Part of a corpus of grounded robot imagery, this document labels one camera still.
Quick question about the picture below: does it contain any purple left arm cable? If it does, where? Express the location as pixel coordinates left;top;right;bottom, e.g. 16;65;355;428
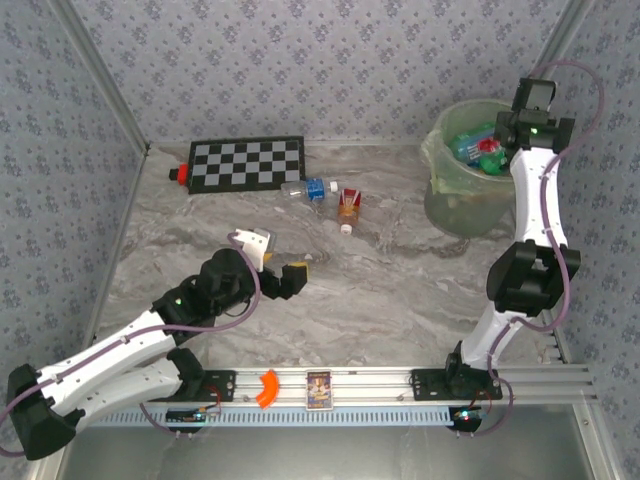
0;230;264;459

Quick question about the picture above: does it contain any aluminium table edge rail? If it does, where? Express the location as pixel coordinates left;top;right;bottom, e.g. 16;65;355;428
77;142;154;369

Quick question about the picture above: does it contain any light blue slotted cable duct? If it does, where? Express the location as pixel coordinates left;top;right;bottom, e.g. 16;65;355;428
89;403;456;429

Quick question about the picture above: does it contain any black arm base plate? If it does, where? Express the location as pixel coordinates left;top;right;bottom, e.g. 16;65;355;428
199;368;237;404
409;368;504;401

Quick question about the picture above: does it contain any aluminium corner post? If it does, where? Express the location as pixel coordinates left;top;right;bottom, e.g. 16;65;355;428
529;0;597;81
49;0;151;154

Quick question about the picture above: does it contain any aluminium mounting rail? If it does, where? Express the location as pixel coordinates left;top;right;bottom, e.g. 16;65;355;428
199;364;599;406

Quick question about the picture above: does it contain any small picture card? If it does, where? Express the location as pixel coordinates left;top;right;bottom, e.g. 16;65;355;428
304;368;335;412

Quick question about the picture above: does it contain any crushed green plastic bottle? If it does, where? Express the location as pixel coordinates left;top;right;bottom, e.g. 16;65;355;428
477;152;512;175

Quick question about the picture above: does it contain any black grey checkerboard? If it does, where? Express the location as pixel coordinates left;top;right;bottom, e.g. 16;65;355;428
187;135;307;196

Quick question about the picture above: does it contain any green plastic bin liner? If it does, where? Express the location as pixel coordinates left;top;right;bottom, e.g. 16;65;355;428
421;98;516;196

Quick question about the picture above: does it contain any grey metal sheet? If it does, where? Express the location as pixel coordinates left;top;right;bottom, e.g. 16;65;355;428
47;403;619;480

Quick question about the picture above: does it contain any clear bottle blue label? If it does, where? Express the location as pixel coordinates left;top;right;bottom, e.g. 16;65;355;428
279;177;340;202

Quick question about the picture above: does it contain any circuit board with LED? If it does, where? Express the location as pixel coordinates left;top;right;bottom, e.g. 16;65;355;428
449;405;486;431
164;407;209;426

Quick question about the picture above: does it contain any orange curved plastic piece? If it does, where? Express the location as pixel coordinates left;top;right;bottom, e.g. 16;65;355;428
254;368;281;410

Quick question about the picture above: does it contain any green translucent plastic bin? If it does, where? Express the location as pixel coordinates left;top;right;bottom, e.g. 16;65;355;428
421;98;519;239

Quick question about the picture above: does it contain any red orange juice bottle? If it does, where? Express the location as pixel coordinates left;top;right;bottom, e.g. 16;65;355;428
337;188;364;236

